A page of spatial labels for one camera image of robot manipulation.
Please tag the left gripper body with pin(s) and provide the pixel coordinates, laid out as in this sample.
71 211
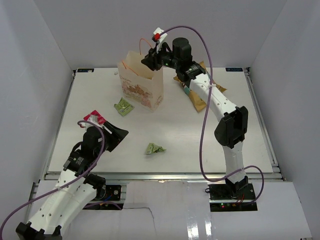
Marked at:
107 137

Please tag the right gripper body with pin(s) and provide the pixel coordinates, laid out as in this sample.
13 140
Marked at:
164 57

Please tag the red snack packet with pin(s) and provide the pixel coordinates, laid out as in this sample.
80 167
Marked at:
101 119

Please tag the green snack packet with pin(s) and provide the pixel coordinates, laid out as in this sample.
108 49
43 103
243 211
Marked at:
152 148
123 107

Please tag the large chips bag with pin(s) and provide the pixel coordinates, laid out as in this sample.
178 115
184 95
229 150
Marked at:
198 81

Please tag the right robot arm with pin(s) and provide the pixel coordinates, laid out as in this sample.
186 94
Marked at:
232 120

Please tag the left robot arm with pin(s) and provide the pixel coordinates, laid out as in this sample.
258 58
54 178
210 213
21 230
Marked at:
76 185

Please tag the white paper bag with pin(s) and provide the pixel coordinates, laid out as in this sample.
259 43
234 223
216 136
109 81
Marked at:
139 83

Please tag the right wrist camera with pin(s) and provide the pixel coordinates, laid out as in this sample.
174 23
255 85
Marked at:
159 36

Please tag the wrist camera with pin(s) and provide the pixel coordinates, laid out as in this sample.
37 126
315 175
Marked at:
159 36
92 121

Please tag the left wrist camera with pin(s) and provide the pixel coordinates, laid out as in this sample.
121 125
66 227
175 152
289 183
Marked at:
92 121

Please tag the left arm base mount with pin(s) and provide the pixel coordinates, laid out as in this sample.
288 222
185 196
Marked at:
108 193

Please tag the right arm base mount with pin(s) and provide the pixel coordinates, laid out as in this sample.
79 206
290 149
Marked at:
224 192

